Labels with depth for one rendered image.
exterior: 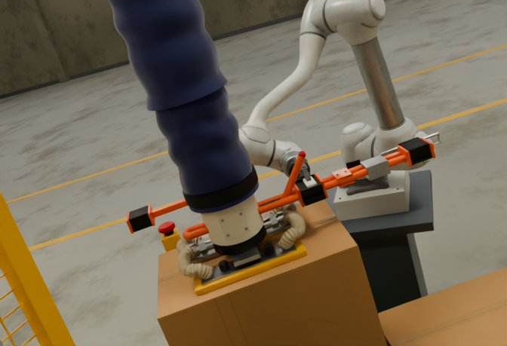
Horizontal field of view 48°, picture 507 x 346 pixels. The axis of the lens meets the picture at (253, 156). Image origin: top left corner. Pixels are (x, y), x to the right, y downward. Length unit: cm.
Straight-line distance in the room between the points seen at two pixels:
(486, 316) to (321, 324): 67
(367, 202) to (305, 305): 86
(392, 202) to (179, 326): 114
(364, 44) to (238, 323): 109
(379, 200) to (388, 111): 40
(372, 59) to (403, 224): 68
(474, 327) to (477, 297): 16
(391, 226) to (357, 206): 18
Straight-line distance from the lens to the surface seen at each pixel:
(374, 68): 219
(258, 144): 198
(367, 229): 241
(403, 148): 182
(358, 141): 241
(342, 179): 175
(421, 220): 239
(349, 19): 211
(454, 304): 227
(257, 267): 167
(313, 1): 223
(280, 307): 170
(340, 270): 168
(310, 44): 216
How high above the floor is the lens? 190
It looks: 19 degrees down
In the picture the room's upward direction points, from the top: 18 degrees counter-clockwise
